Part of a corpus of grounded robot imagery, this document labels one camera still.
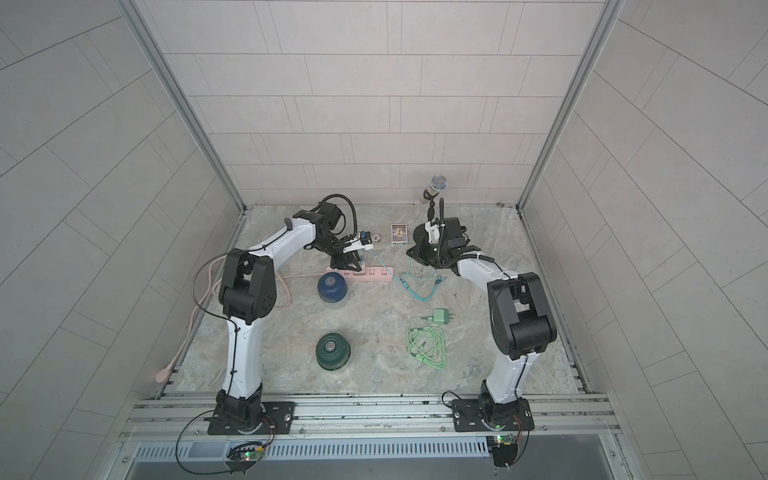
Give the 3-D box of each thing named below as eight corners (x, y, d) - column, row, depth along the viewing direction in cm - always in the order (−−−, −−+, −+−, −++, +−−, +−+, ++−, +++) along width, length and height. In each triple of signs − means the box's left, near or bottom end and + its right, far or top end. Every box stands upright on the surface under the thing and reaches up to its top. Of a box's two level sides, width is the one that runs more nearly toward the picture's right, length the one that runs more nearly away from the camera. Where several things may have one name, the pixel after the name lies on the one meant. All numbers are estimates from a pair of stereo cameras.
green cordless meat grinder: (321, 375, 79) (312, 364, 71) (325, 346, 84) (318, 332, 76) (349, 375, 79) (343, 364, 71) (352, 346, 84) (347, 332, 76)
